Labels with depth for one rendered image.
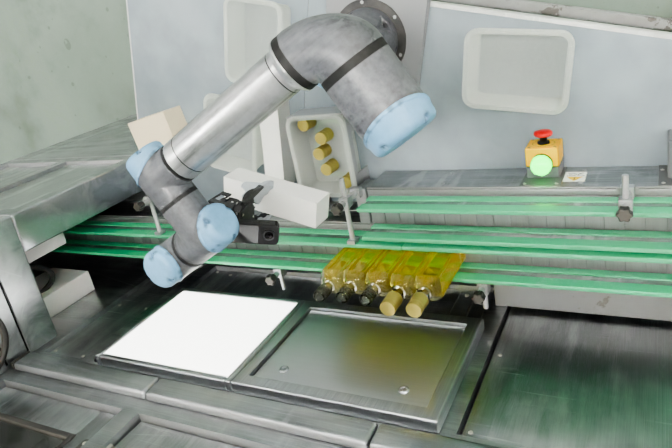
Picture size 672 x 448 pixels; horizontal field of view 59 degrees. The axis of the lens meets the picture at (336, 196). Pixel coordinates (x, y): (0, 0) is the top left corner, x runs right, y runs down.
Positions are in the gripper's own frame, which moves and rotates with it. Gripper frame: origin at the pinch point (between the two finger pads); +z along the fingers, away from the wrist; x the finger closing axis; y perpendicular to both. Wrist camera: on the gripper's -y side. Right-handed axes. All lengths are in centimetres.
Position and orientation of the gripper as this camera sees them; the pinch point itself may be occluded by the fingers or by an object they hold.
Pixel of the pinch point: (272, 198)
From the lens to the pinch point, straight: 134.3
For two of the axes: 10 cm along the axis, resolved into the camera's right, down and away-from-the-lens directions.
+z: 4.5, -3.8, 8.1
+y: -8.9, -2.5, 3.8
